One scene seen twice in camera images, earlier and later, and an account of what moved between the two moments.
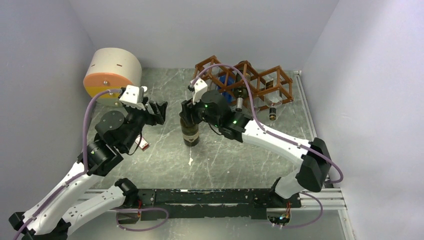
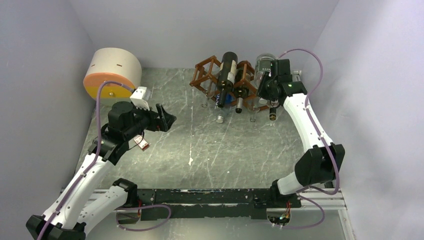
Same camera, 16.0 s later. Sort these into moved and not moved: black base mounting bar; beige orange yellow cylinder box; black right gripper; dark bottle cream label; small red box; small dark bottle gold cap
Moved: black right gripper; dark bottle cream label
Not moved: small red box; beige orange yellow cylinder box; black base mounting bar; small dark bottle gold cap
